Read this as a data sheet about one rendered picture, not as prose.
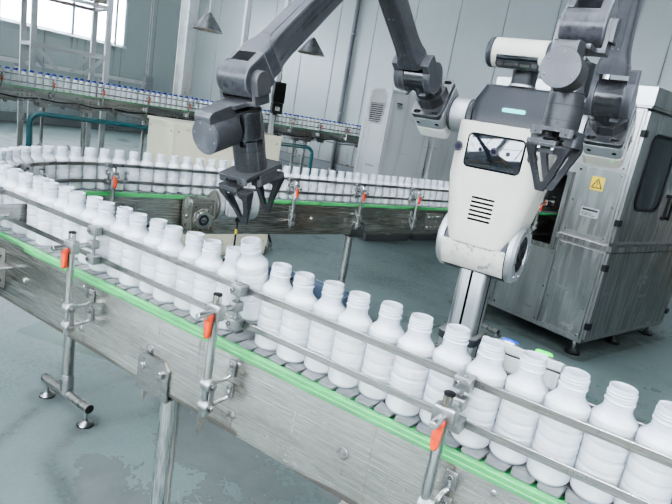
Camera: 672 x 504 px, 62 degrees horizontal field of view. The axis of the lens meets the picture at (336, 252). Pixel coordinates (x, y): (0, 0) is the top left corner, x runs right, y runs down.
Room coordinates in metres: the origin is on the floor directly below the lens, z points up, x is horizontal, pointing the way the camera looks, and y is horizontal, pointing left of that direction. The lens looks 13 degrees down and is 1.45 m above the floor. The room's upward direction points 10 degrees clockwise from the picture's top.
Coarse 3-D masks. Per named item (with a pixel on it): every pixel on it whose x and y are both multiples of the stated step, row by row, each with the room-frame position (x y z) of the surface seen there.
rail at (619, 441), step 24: (72, 216) 1.29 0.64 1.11; (120, 240) 1.19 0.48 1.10; (192, 264) 1.08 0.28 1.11; (168, 288) 1.11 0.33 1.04; (264, 336) 0.97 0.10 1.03; (360, 336) 0.86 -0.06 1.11; (384, 384) 0.83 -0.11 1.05; (480, 384) 0.75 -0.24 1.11; (432, 408) 0.79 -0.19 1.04; (528, 408) 0.72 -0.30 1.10; (480, 432) 0.75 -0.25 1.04; (600, 432) 0.67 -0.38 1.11; (528, 456) 0.71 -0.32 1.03; (648, 456) 0.64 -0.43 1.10; (600, 480) 0.66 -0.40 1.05
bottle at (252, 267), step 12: (252, 240) 1.03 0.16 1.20; (252, 252) 1.00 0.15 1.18; (240, 264) 1.00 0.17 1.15; (252, 264) 1.00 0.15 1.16; (264, 264) 1.01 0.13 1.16; (240, 276) 1.01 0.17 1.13; (252, 276) 1.00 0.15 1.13; (264, 276) 1.01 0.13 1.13; (252, 288) 1.00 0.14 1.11; (252, 300) 1.01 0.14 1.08; (240, 312) 1.03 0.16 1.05; (252, 312) 1.02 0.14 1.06
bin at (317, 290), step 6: (270, 270) 1.73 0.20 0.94; (318, 282) 1.67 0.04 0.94; (318, 288) 1.67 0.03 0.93; (318, 294) 1.66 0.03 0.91; (348, 294) 1.61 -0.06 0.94; (342, 300) 1.53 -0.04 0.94; (144, 396) 1.27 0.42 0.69; (198, 420) 1.16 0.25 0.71; (204, 420) 1.18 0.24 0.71; (198, 426) 1.17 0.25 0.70
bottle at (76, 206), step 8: (72, 192) 1.34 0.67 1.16; (80, 192) 1.36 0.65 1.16; (72, 200) 1.32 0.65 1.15; (80, 200) 1.33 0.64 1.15; (64, 208) 1.33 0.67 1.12; (72, 208) 1.32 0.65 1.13; (80, 208) 1.33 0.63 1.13; (64, 224) 1.32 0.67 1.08; (72, 224) 1.31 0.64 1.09; (64, 232) 1.32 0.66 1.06
